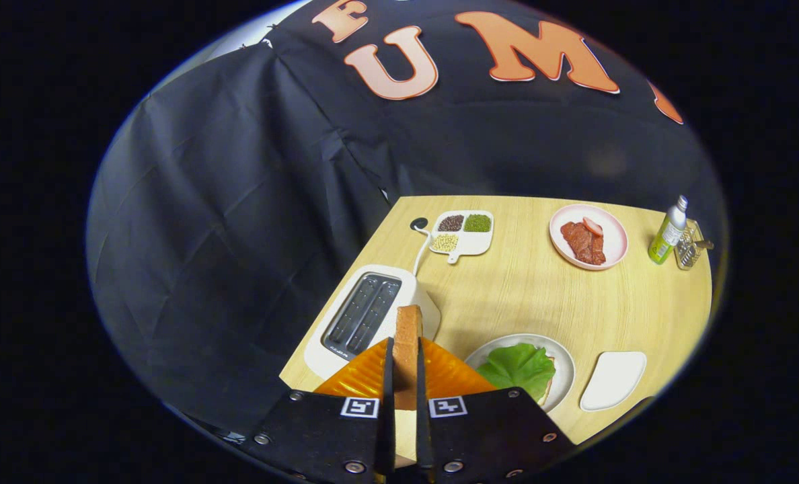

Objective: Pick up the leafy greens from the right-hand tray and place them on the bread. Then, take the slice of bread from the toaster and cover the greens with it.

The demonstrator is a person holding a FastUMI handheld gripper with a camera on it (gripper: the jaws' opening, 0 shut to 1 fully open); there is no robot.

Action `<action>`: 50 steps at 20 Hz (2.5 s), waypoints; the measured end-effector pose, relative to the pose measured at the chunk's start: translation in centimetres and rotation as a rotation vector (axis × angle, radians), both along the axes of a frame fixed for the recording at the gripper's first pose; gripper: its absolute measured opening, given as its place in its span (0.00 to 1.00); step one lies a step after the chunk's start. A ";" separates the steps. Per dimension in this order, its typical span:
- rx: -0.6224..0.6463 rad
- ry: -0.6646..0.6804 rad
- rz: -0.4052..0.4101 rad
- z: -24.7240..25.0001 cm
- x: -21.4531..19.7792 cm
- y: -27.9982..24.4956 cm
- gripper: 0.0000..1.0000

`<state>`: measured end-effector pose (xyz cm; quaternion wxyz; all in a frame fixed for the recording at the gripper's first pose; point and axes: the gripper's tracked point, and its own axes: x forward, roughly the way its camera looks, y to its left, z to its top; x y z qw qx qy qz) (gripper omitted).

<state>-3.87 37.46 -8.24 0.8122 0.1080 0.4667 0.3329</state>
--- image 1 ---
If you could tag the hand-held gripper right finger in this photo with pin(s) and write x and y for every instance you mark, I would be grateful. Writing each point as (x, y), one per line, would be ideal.
(425, 430)

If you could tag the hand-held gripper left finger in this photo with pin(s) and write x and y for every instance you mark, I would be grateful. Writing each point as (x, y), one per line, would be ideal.
(387, 430)

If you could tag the toasted bread slice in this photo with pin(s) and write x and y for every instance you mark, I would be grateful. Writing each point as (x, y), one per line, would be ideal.
(407, 356)

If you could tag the green lettuce leaf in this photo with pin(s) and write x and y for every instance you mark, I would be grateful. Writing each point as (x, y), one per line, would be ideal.
(517, 370)

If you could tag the white bread slice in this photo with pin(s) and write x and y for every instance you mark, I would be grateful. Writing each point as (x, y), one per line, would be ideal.
(547, 393)

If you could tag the white toaster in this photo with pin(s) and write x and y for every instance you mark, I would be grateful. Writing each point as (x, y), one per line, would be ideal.
(409, 289)

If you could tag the round white plate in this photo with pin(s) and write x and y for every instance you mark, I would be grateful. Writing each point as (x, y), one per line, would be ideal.
(564, 376)

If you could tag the white divided condiment dish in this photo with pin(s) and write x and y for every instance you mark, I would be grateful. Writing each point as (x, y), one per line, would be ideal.
(470, 245)

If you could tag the white rounded square plate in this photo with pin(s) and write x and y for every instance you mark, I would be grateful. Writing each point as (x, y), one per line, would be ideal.
(611, 380)

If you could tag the brown meat slice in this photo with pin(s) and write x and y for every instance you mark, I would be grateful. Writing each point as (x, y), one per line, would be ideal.
(581, 243)

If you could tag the red tomato slice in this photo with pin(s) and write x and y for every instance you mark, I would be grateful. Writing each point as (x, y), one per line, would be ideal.
(592, 226)

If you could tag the pink plate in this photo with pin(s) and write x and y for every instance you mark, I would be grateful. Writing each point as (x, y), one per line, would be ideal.
(615, 243)

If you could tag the green and silver bottle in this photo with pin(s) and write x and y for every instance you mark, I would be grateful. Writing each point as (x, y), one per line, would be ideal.
(665, 238)

